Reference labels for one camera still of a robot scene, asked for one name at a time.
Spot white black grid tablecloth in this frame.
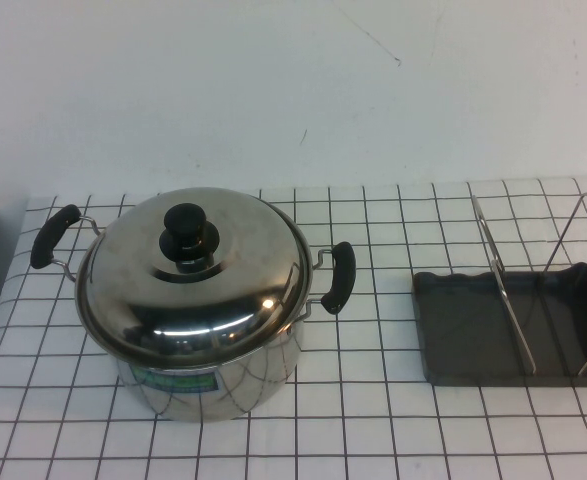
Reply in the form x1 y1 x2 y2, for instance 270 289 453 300
0 172 587 480

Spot grey tray wire lid rack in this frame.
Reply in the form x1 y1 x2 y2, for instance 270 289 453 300
410 192 587 389

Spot stainless steel pot black handles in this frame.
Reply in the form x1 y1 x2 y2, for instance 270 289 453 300
29 185 357 424

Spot stainless steel lid black knob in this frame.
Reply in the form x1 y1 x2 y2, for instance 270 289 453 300
75 185 310 354

